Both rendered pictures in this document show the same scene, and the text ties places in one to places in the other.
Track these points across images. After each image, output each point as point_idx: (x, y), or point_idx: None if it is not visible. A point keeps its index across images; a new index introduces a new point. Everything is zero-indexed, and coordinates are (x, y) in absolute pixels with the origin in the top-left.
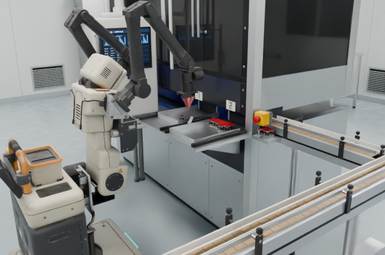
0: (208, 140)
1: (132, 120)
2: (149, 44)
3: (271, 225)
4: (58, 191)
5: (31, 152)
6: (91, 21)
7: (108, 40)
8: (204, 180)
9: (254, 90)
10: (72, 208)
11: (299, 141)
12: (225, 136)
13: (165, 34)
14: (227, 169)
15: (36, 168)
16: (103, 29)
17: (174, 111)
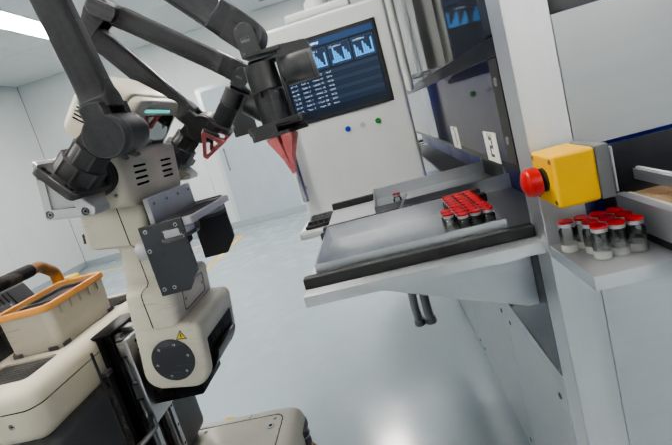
0: (363, 265)
1: (186, 215)
2: (378, 55)
3: None
4: (7, 380)
5: (70, 284)
6: (110, 15)
7: (176, 49)
8: (510, 354)
9: (518, 69)
10: (11, 427)
11: None
12: (433, 252)
13: None
14: (533, 346)
15: (4, 324)
16: (156, 28)
17: (416, 184)
